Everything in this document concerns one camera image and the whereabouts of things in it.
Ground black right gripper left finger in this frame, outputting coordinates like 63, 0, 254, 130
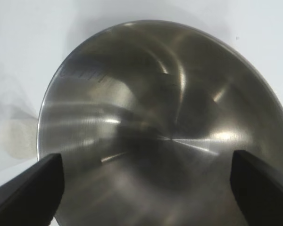
0, 153, 66, 226

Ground stainless steel mixing bowl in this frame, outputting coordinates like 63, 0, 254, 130
37, 20, 283, 226

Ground clear plastic measuring cup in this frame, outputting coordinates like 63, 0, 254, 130
0, 90, 40, 161

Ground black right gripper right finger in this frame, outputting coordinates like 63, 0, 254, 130
229, 149, 283, 226

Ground white rice grains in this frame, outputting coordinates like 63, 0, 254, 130
0, 119, 39, 160

